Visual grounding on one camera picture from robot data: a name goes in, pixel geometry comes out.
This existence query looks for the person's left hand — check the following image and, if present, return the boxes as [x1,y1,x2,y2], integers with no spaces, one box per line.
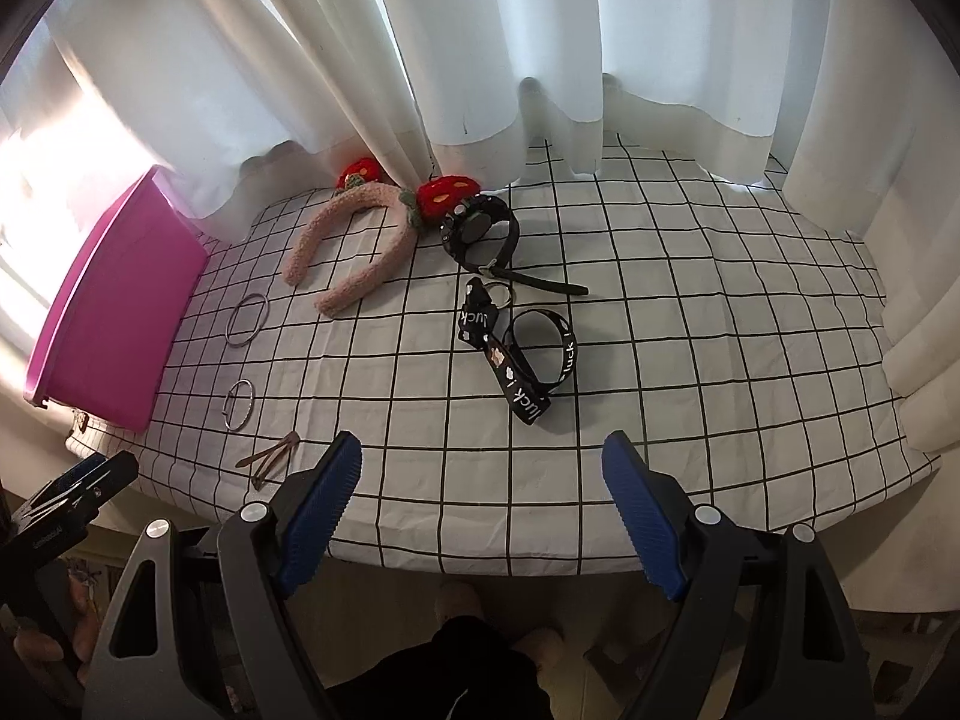
[11,570,102,691]

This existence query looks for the pink plastic basin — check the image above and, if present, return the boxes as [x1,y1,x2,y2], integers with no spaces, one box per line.
[22,165,211,434]

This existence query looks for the small silver bangle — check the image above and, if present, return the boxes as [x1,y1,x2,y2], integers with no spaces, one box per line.
[223,381,257,432]

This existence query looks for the brown hair clip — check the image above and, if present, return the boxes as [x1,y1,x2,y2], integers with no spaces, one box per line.
[250,454,295,494]

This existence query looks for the person's black trousers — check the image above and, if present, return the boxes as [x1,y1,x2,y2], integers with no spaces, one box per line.
[330,615,541,720]

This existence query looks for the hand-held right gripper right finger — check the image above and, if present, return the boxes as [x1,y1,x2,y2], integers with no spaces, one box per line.
[602,430,878,720]

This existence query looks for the pale slipper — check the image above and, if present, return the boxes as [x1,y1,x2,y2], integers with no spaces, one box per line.
[517,626,563,661]
[439,581,485,622]

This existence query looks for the large silver bangle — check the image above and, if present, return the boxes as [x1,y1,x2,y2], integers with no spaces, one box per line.
[225,294,271,350]

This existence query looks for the white curtain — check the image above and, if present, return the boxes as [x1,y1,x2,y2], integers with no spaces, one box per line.
[0,0,960,466]

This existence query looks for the pink fluffy strawberry headband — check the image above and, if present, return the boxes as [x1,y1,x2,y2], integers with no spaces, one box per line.
[283,156,481,316]

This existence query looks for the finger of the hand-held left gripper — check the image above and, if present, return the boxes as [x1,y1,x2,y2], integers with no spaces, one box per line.
[16,452,140,522]

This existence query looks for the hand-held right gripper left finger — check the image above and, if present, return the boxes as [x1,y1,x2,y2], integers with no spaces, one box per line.
[82,431,365,720]

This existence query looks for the black wrist watch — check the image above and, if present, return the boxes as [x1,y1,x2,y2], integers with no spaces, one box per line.
[439,195,590,297]

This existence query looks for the black checked white tablecloth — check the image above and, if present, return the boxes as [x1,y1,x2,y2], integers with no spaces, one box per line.
[67,131,942,578]

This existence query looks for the dark thin hair clip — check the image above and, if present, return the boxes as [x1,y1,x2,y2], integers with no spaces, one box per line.
[235,431,301,470]

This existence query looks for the black printed lanyard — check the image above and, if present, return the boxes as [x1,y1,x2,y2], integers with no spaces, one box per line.
[454,277,575,427]

